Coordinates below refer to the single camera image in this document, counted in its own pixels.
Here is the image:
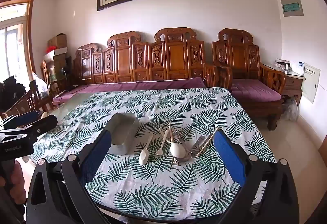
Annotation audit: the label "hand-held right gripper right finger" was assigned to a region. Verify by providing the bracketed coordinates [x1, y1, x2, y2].
[213, 129, 300, 224]

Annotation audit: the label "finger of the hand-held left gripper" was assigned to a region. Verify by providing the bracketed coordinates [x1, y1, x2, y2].
[0, 111, 43, 130]
[0, 115, 58, 137]

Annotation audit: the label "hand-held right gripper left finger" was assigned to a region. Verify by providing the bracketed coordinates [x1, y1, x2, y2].
[26, 129, 113, 224]

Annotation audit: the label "rectangular metal container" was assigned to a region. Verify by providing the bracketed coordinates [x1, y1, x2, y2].
[106, 112, 139, 155]

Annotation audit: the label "white plastic spoon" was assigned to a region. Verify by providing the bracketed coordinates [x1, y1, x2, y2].
[139, 133, 154, 165]

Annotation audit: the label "cream plastic spoon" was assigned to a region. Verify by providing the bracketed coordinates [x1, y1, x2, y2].
[155, 127, 169, 155]

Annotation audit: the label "person's left hand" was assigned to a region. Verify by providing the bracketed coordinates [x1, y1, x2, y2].
[14, 161, 26, 217]

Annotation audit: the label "wooden chair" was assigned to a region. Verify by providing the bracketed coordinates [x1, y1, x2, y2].
[0, 81, 55, 120]

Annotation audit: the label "black cloth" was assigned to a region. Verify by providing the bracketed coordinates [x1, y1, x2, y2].
[0, 76, 26, 112]

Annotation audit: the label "white plastic bag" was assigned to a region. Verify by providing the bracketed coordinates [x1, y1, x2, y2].
[29, 73, 49, 98]

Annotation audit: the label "white round-bowl spoon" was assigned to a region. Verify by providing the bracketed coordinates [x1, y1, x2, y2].
[170, 137, 186, 158]

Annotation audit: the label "stacked boxes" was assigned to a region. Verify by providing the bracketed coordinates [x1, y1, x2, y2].
[42, 55, 73, 86]

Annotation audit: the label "leaf print tablecloth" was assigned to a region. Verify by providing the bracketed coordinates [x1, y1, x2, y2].
[31, 87, 278, 215]

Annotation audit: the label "white box with red flowers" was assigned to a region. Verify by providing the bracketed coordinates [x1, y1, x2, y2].
[43, 46, 68, 61]

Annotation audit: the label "purple armchair cushion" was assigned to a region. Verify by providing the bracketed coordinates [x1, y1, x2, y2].
[230, 79, 282, 102]

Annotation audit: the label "long purple sofa cushion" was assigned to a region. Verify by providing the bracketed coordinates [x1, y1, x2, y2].
[52, 76, 207, 105]

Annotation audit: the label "grey plastic bag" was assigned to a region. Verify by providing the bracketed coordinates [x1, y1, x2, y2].
[282, 97, 299, 121]

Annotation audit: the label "brown cardboard box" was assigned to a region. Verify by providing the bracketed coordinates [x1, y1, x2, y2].
[47, 33, 67, 49]

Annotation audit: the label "wooden side table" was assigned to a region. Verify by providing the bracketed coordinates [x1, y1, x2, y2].
[263, 63, 306, 107]

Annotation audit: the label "carved wooden armchair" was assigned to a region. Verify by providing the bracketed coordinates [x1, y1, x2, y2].
[212, 28, 286, 131]

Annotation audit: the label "carved wooden sofa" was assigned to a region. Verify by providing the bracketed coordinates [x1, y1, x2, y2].
[73, 27, 218, 89]

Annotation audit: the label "white device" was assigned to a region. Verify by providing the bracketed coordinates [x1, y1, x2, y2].
[274, 59, 305, 75]

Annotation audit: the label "wooden window frame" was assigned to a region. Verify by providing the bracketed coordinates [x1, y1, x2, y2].
[0, 0, 36, 79]

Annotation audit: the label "white wall cabinet door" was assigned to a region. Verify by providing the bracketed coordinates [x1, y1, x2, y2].
[301, 62, 321, 104]

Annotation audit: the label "grey wall panel box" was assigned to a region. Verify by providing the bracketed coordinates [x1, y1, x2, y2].
[280, 0, 304, 17]

